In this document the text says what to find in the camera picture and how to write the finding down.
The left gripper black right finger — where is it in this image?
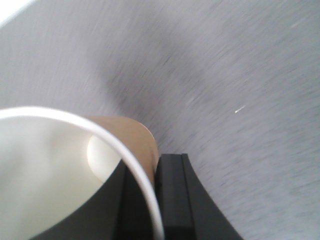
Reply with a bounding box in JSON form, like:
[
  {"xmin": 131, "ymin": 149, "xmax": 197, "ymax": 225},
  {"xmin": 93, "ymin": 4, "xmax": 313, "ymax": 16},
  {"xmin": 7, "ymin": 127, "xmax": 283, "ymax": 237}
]
[{"xmin": 155, "ymin": 153, "xmax": 242, "ymax": 240}]

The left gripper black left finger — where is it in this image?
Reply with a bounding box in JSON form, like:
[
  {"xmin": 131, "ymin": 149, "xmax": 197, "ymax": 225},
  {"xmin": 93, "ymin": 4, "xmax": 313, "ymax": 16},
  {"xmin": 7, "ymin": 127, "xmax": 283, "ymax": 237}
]
[{"xmin": 34, "ymin": 162, "xmax": 153, "ymax": 240}]

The brown paper cup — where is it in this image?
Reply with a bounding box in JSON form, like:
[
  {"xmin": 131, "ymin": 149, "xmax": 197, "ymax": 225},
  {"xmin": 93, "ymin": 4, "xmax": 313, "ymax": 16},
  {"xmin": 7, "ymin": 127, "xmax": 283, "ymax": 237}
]
[{"xmin": 0, "ymin": 106, "xmax": 165, "ymax": 240}]

